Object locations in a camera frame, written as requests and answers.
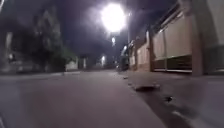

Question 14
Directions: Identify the dark pavement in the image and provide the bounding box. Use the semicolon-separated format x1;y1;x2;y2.
122;70;224;128

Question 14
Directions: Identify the street lamp on pole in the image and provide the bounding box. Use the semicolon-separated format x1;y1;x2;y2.
99;2;133;71

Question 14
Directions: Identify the grey asphalt road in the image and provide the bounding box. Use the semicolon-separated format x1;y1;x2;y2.
0;69;168;128

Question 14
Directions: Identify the concrete kerb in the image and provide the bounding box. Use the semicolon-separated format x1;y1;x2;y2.
117;71;201;128

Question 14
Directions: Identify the pale wall with fence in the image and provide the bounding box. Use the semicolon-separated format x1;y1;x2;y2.
128;0;224;76

